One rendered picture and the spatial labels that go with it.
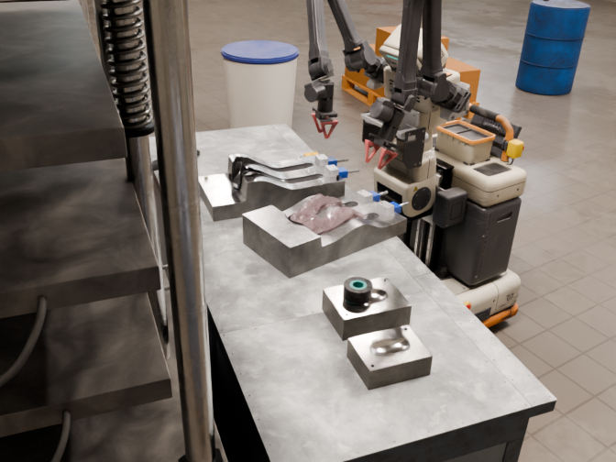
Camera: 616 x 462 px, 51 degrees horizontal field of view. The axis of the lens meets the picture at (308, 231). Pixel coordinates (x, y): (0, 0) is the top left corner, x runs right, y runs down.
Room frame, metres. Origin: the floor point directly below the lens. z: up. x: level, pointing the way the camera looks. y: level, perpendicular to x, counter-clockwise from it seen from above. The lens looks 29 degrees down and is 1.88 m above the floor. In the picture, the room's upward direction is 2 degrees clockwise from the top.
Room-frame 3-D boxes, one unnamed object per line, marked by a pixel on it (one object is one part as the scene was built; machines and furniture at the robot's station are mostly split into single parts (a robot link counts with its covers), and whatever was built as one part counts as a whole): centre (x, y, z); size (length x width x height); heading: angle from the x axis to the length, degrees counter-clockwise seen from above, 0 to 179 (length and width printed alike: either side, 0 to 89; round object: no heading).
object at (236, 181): (2.18, 0.13, 0.92); 0.35 x 0.16 x 0.09; 111
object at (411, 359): (1.24, -0.21, 0.83); 0.17 x 0.13 x 0.06; 111
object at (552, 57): (6.54, -2.38, 0.42); 0.58 x 0.56 x 0.85; 124
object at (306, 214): (1.89, -0.06, 0.90); 0.26 x 0.18 x 0.08; 129
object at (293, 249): (1.88, -0.06, 0.85); 0.50 x 0.26 x 0.11; 129
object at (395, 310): (1.44, -0.17, 0.83); 0.20 x 0.15 x 0.07; 111
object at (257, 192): (2.18, 0.15, 0.87); 0.50 x 0.26 x 0.14; 111
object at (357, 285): (1.45, -0.14, 0.89); 0.08 x 0.08 x 0.04
